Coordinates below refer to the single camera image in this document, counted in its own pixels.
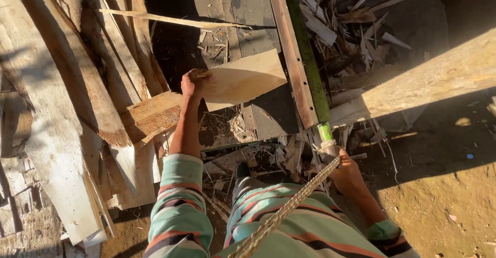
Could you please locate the person's right hand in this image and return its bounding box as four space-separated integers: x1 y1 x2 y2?
325 146 367 195

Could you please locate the person's left hand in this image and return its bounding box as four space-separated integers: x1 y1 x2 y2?
181 68 210 100

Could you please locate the thin plywood veneer sheet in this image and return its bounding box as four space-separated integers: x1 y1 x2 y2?
197 48 288 112

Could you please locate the green lever blade handle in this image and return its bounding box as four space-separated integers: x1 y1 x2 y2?
280 0 338 163

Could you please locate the dark wooden cutting table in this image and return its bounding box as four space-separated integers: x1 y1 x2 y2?
153 0 319 150

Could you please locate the long thin wood sliver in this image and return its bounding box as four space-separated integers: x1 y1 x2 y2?
98 9 253 30

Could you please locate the thick wooden block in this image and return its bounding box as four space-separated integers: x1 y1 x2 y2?
119 91 184 144

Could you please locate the wood scraps litter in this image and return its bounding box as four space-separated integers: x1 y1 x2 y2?
201 120 419 224

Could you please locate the striped long-sleeve shirt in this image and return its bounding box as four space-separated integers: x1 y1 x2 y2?
143 153 421 258

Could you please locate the person's dark shoe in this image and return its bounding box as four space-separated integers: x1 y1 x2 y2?
235 162 252 180

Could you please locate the large pale wooden plank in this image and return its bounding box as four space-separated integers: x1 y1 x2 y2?
329 27 496 128

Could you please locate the pile of veneer scraps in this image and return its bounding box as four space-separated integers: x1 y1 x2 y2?
298 0 450 96

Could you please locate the heap of wood veneer sheets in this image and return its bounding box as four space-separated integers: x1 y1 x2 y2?
0 0 171 258

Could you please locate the braided tan rope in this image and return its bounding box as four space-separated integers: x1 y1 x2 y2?
227 139 342 258

